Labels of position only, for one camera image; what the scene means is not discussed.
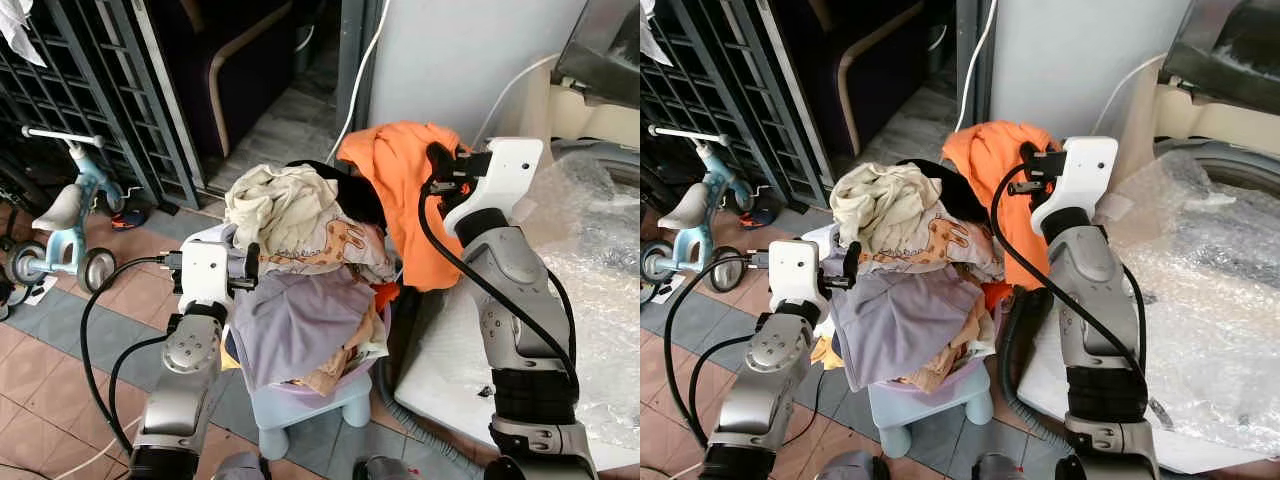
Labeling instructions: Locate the orange garment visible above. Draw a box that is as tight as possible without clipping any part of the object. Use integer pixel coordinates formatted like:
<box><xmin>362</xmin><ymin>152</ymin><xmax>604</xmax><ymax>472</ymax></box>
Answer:
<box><xmin>338</xmin><ymin>122</ymin><xmax>473</xmax><ymax>292</ymax></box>
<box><xmin>942</xmin><ymin>120</ymin><xmax>1053</xmax><ymax>292</ymax></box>

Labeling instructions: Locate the cream crumpled garment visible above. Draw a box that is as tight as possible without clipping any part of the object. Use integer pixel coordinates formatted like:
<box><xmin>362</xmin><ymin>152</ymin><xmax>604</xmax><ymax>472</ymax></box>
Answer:
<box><xmin>830</xmin><ymin>162</ymin><xmax>947</xmax><ymax>253</ymax></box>
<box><xmin>225</xmin><ymin>164</ymin><xmax>343</xmax><ymax>253</ymax></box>

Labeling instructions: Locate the lavender cloth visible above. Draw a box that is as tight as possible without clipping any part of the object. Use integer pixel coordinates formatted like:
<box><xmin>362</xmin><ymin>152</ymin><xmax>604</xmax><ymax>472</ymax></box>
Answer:
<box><xmin>229</xmin><ymin>268</ymin><xmax>387</xmax><ymax>392</ymax></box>
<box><xmin>830</xmin><ymin>268</ymin><xmax>988</xmax><ymax>392</ymax></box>

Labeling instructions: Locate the black garment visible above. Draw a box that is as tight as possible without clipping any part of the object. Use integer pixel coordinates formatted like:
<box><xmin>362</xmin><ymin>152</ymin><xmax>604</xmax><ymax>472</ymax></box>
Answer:
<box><xmin>288</xmin><ymin>158</ymin><xmax>389</xmax><ymax>227</ymax></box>
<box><xmin>895</xmin><ymin>158</ymin><xmax>989</xmax><ymax>227</ymax></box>

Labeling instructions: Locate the giraffe print cloth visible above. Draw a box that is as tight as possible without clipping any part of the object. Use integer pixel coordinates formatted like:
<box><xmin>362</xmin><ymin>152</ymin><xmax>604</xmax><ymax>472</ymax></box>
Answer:
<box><xmin>848</xmin><ymin>214</ymin><xmax>1003</xmax><ymax>287</ymax></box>
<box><xmin>240</xmin><ymin>214</ymin><xmax>398</xmax><ymax>285</ymax></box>

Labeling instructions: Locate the tan cloth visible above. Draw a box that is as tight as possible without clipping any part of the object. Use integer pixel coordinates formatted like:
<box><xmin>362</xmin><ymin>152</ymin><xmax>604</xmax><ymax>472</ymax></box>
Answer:
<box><xmin>298</xmin><ymin>318</ymin><xmax>389</xmax><ymax>396</ymax></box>
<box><xmin>903</xmin><ymin>318</ymin><xmax>993</xmax><ymax>394</ymax></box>

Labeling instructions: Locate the light blue child tricycle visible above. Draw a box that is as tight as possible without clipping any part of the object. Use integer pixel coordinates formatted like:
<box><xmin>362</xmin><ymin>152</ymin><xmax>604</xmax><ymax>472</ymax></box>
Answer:
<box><xmin>640</xmin><ymin>125</ymin><xmax>777</xmax><ymax>294</ymax></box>
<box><xmin>4</xmin><ymin>125</ymin><xmax>132</xmax><ymax>297</ymax></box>

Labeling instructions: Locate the clear bubble wrap sheet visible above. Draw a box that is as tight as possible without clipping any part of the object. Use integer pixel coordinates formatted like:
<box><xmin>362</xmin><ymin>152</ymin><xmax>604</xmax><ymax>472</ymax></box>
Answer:
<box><xmin>1104</xmin><ymin>150</ymin><xmax>1280</xmax><ymax>433</ymax></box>
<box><xmin>500</xmin><ymin>150</ymin><xmax>641</xmax><ymax>451</ymax></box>

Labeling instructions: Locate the dark washer lid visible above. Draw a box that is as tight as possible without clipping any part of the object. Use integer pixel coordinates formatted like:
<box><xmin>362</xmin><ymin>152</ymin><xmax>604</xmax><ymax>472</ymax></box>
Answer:
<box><xmin>1160</xmin><ymin>0</ymin><xmax>1280</xmax><ymax>117</ymax></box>
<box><xmin>554</xmin><ymin>0</ymin><xmax>641</xmax><ymax>112</ymax></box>

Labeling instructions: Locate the grey left robot leg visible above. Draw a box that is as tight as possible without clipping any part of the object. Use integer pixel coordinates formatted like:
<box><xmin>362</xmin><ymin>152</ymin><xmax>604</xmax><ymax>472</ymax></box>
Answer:
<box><xmin>214</xmin><ymin>452</ymin><xmax>272</xmax><ymax>480</ymax></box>
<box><xmin>814</xmin><ymin>450</ymin><xmax>882</xmax><ymax>480</ymax></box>

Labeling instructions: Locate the grey robot leg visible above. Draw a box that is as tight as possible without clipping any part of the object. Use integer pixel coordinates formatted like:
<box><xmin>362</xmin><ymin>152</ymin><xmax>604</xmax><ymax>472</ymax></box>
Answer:
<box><xmin>214</xmin><ymin>452</ymin><xmax>272</xmax><ymax>480</ymax></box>
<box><xmin>814</xmin><ymin>450</ymin><xmax>882</xmax><ymax>480</ymax></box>
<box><xmin>352</xmin><ymin>455</ymin><xmax>417</xmax><ymax>480</ymax></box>
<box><xmin>969</xmin><ymin>453</ymin><xmax>1032</xmax><ymax>480</ymax></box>

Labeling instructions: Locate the dark metal gate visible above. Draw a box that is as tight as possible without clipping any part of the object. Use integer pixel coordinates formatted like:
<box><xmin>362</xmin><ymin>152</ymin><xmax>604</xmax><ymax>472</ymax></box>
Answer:
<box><xmin>640</xmin><ymin>0</ymin><xmax>837</xmax><ymax>212</ymax></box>
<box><xmin>0</xmin><ymin>0</ymin><xmax>207</xmax><ymax>212</ymax></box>

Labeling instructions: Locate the dark armchair with wooden arm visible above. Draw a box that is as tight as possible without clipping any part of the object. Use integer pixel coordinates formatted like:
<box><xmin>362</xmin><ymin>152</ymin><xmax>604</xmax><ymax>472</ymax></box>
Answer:
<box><xmin>775</xmin><ymin>0</ymin><xmax>957</xmax><ymax>162</ymax></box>
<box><xmin>174</xmin><ymin>0</ymin><xmax>337</xmax><ymax>162</ymax></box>

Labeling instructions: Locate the white hanging cloth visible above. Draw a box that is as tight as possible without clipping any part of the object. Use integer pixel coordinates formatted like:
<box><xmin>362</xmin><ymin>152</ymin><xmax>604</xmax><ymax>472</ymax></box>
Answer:
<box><xmin>640</xmin><ymin>0</ymin><xmax>664</xmax><ymax>67</ymax></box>
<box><xmin>0</xmin><ymin>0</ymin><xmax>48</xmax><ymax>68</ymax></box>

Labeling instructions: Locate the grey right robot leg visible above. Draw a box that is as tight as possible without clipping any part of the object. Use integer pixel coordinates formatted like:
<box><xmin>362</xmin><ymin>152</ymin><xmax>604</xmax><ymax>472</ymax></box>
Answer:
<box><xmin>969</xmin><ymin>453</ymin><xmax>1032</xmax><ymax>480</ymax></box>
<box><xmin>352</xmin><ymin>455</ymin><xmax>417</xmax><ymax>480</ymax></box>

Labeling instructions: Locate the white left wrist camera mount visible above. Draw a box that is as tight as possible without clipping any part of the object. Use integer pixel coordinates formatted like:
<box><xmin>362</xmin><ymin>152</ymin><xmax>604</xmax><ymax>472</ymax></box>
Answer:
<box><xmin>767</xmin><ymin>240</ymin><xmax>824</xmax><ymax>307</ymax></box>
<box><xmin>178</xmin><ymin>240</ymin><xmax>237</xmax><ymax>307</ymax></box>

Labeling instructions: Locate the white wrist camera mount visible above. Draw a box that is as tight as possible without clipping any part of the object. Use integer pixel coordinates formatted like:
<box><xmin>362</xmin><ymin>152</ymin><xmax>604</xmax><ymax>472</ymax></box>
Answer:
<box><xmin>444</xmin><ymin>138</ymin><xmax>545</xmax><ymax>237</ymax></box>
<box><xmin>767</xmin><ymin>240</ymin><xmax>824</xmax><ymax>307</ymax></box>
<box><xmin>178</xmin><ymin>240</ymin><xmax>237</xmax><ymax>307</ymax></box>
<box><xmin>1030</xmin><ymin>136</ymin><xmax>1120</xmax><ymax>237</ymax></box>

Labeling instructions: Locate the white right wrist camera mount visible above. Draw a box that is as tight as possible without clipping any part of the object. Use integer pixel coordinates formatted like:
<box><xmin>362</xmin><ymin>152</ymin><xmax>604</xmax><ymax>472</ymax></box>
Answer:
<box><xmin>444</xmin><ymin>138</ymin><xmax>545</xmax><ymax>237</ymax></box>
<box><xmin>1030</xmin><ymin>136</ymin><xmax>1120</xmax><ymax>237</ymax></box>

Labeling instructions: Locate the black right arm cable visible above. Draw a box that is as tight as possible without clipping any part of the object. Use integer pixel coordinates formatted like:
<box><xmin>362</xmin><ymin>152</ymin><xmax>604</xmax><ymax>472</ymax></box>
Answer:
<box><xmin>416</xmin><ymin>172</ymin><xmax>582</xmax><ymax>402</ymax></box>
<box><xmin>990</xmin><ymin>164</ymin><xmax>1151</xmax><ymax>403</ymax></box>

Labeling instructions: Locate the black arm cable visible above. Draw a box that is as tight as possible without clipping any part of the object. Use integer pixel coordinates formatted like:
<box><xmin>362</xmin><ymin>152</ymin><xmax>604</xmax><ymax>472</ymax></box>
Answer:
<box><xmin>990</xmin><ymin>164</ymin><xmax>1151</xmax><ymax>403</ymax></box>
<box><xmin>79</xmin><ymin>255</ymin><xmax>193</xmax><ymax>433</ymax></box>
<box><xmin>416</xmin><ymin>172</ymin><xmax>582</xmax><ymax>402</ymax></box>
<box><xmin>662</xmin><ymin>254</ymin><xmax>773</xmax><ymax>446</ymax></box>

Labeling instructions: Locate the white wall cable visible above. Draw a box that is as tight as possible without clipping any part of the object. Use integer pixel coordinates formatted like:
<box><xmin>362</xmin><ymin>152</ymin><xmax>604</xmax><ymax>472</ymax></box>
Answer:
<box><xmin>325</xmin><ymin>0</ymin><xmax>393</xmax><ymax>167</ymax></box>
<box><xmin>954</xmin><ymin>0</ymin><xmax>1000</xmax><ymax>137</ymax></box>

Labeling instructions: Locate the grey corrugated hose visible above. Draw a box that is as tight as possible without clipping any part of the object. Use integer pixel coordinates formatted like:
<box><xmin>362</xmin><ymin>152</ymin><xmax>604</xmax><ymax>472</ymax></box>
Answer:
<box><xmin>998</xmin><ymin>290</ymin><xmax>1077</xmax><ymax>453</ymax></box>
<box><xmin>374</xmin><ymin>290</ymin><xmax>491</xmax><ymax>477</ymax></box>

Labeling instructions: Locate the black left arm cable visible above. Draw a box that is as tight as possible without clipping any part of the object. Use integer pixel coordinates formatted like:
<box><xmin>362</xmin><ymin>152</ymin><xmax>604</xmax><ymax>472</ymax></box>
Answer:
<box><xmin>79</xmin><ymin>255</ymin><xmax>193</xmax><ymax>433</ymax></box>
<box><xmin>662</xmin><ymin>254</ymin><xmax>773</xmax><ymax>446</ymax></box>

